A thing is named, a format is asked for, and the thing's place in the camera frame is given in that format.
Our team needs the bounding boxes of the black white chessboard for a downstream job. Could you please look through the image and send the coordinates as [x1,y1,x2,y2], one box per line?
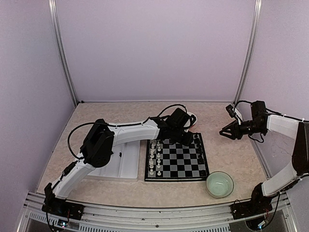
[144,132,210,182]

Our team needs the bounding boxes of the white plastic compartment tray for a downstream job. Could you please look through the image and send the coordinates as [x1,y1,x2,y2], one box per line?
[86,141,140,182]

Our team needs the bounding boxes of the right aluminium frame post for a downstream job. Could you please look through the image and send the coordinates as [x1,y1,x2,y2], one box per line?
[233,0,263,104]

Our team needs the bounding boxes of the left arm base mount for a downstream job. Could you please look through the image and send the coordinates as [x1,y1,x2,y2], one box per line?
[42,197,84,220]

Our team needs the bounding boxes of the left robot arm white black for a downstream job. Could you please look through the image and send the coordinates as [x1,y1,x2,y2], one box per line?
[43,104,197,215]

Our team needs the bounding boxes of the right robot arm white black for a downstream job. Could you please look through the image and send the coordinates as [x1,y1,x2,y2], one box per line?
[219,101,309,215]

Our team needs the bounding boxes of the green glass bowl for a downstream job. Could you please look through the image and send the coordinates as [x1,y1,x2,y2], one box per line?
[206,171,234,199]

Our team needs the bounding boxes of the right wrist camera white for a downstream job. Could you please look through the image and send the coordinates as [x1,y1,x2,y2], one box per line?
[225,104,243,124]

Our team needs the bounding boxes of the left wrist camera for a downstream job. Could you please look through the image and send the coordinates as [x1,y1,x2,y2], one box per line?
[168,108,191,128]

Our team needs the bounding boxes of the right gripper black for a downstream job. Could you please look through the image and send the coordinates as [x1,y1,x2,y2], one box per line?
[220,119,266,140]

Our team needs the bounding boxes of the left aluminium frame post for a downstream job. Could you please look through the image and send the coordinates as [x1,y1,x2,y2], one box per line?
[48,0,79,107]

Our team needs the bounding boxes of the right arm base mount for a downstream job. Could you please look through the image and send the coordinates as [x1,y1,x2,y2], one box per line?
[230,198,273,220]

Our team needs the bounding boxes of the aluminium frame post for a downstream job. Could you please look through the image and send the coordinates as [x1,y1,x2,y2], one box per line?
[48,0,79,107]
[233,0,263,104]

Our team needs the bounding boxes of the front aluminium rail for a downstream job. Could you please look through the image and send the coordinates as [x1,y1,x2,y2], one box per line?
[16,190,297,232]

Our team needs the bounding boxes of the red white bowl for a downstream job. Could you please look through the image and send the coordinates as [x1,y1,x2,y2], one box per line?
[184,112,197,130]

